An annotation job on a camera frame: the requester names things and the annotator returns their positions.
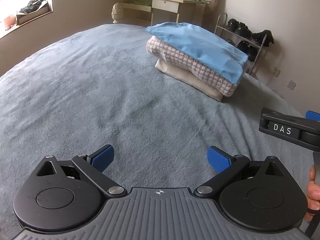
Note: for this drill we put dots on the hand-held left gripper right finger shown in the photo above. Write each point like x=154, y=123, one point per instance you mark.
x=217, y=161

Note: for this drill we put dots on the cream desk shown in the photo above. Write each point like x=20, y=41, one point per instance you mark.
x=165, y=5

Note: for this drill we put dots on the pink flower pot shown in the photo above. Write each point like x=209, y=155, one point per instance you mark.
x=10, y=20

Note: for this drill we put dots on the light blue t-shirt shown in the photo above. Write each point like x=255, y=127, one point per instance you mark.
x=200, y=45

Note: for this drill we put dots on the grey bed blanket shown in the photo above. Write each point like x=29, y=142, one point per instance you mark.
x=100, y=92

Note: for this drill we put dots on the person's right hand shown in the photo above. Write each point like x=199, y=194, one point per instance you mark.
x=313, y=195

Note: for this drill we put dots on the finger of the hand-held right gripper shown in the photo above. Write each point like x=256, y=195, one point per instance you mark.
x=313, y=116

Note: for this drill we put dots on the cream folded cloth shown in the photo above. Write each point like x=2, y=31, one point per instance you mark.
x=180, y=73

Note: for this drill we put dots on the cardboard box with dark clothes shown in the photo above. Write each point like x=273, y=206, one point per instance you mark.
x=32, y=10

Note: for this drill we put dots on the pink checked folded sweater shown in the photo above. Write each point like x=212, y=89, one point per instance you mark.
x=187, y=62

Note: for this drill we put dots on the white wall socket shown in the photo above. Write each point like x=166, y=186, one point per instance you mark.
x=277, y=72
x=292, y=84

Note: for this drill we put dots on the metal shoe rack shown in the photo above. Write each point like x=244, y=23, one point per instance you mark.
x=259, y=55

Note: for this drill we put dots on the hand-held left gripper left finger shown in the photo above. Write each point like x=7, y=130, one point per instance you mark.
x=103, y=158

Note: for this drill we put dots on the black shoe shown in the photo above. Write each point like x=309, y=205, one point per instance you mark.
x=252, y=53
x=242, y=46
x=262, y=37
x=233, y=25
x=243, y=30

